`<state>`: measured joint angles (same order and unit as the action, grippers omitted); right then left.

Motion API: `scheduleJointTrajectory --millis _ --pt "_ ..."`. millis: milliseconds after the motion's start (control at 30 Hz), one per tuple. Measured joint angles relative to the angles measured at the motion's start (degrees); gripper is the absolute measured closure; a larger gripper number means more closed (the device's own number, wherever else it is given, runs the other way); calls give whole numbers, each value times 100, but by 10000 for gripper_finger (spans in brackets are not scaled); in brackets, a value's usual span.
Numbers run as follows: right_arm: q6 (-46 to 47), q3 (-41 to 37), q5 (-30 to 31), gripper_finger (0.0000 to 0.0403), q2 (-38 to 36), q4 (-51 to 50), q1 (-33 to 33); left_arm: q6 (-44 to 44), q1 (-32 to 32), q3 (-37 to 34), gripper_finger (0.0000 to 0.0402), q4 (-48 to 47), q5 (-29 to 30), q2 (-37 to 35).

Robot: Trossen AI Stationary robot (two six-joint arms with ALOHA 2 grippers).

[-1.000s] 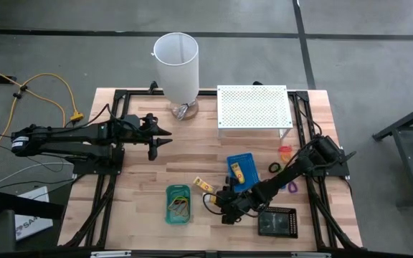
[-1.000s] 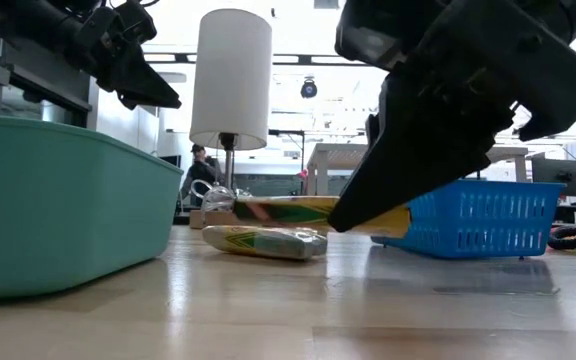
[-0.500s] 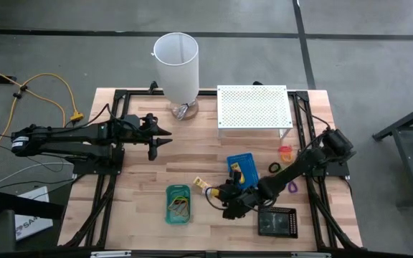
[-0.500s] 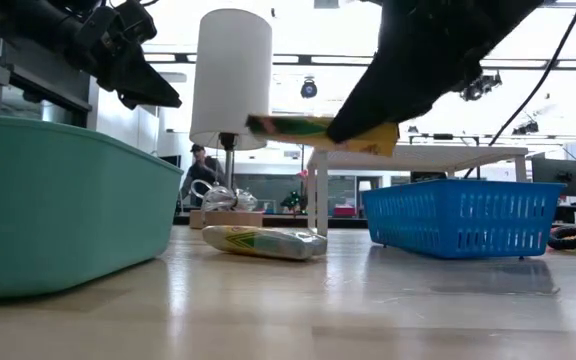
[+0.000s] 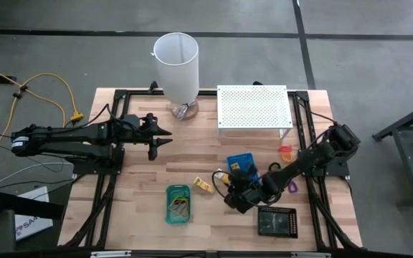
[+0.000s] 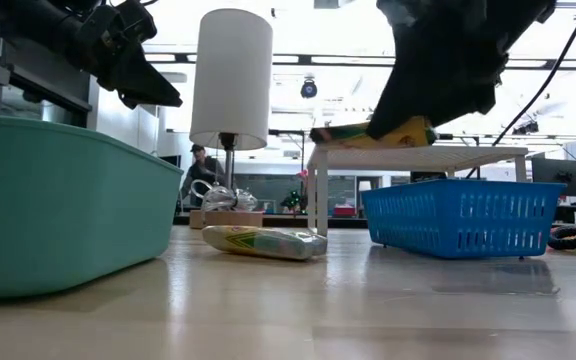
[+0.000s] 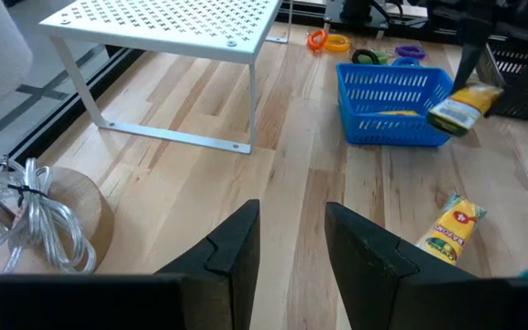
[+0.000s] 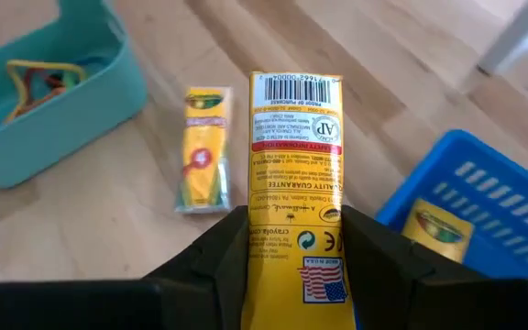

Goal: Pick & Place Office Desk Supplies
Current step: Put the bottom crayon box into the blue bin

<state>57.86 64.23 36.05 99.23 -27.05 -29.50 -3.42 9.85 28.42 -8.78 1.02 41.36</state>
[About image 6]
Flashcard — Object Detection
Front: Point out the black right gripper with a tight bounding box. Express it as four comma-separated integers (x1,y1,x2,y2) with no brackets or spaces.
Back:
366,0,558,140

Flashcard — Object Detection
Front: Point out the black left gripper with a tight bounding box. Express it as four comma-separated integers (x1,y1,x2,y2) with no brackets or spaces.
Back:
72,7,183,109

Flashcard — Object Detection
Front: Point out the yellow crayon box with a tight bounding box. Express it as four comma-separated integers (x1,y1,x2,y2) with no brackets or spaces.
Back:
309,115,439,150

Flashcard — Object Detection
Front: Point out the yellow crayon pack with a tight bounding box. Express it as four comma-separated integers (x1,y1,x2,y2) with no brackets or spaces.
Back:
201,224,329,262

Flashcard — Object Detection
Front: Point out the white perforated metal shelf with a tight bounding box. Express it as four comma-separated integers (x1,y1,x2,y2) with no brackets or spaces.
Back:
306,143,530,238

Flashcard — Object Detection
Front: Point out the white shade wooden base lamp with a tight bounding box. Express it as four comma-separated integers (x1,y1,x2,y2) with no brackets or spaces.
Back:
188,7,275,231

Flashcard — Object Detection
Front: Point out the person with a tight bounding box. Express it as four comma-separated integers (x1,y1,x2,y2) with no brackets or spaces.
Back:
179,143,230,207

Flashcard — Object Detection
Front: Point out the dark metal rack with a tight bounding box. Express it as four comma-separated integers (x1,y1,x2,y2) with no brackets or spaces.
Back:
0,29,93,117

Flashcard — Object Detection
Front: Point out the blue plastic basket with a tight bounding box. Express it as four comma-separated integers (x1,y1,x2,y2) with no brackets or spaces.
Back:
360,178,568,260

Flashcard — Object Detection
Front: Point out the teal plastic bin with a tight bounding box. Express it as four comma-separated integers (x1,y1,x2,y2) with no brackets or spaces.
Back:
0,114,185,300

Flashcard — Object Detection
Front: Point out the black computer monitor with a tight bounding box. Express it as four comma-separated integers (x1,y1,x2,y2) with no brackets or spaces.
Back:
531,157,576,198

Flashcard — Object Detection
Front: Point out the small lit green tree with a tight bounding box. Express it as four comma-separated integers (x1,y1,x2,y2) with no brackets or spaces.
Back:
280,168,310,214

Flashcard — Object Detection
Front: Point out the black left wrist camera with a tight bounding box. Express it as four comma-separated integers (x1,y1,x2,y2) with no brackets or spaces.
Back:
112,0,159,44

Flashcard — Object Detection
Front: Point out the black ceiling rail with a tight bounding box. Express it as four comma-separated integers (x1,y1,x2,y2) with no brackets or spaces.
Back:
142,52,576,71

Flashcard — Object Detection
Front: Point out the black round ceiling camera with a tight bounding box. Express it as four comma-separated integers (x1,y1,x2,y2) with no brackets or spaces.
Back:
300,77,319,100

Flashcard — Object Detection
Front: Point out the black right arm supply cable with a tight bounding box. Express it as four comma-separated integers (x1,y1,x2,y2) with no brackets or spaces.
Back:
465,0,576,180

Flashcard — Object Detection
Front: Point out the black aluminium table frame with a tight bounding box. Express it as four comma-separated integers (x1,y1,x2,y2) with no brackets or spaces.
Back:
174,213,576,232

